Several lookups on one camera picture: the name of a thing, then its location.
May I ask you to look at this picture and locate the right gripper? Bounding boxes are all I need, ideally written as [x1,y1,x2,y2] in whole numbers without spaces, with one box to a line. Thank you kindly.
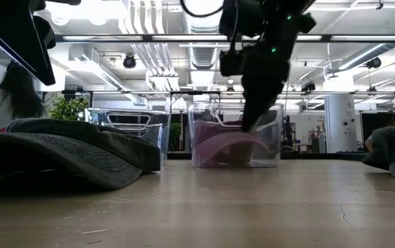
[240,44,291,133]

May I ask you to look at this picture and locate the pink cap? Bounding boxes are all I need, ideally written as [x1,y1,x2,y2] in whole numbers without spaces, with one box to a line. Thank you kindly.
[193,119,271,165]

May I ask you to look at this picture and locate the dark green baseball cap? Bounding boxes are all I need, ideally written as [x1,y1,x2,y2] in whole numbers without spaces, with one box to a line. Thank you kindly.
[0,118,162,191]

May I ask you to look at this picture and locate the clear plastic bin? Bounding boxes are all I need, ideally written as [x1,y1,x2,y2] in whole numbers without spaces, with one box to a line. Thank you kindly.
[187,102,284,169]
[84,107,170,165]

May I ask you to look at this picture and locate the person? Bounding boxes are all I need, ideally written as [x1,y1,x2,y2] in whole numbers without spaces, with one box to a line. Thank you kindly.
[365,120,395,154]
[0,61,46,134]

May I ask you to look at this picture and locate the black ceiling fixture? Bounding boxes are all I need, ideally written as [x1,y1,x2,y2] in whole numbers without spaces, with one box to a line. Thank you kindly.
[300,81,317,93]

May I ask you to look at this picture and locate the green plant in white pot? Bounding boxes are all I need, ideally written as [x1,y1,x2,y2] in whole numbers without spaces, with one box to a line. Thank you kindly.
[47,93,90,121]

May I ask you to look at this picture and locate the dark background plant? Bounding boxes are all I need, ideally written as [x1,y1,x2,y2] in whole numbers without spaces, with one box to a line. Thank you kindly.
[169,122,182,152]

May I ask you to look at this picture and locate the white round pillar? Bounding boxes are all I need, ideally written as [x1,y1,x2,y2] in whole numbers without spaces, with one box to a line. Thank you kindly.
[323,93,359,154]

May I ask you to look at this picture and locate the black ceiling spotlight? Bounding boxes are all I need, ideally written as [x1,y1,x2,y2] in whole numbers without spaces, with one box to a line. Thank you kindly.
[122,54,137,69]
[365,56,383,69]

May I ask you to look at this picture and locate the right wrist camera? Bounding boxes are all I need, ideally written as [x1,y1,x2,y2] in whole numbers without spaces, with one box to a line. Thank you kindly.
[219,49,246,77]

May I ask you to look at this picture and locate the silver ventilation duct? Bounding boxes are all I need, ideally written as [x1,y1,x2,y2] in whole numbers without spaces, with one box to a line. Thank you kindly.
[182,13,224,70]

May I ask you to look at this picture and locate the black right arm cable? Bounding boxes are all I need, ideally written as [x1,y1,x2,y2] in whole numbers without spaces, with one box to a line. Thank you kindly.
[179,0,224,19]

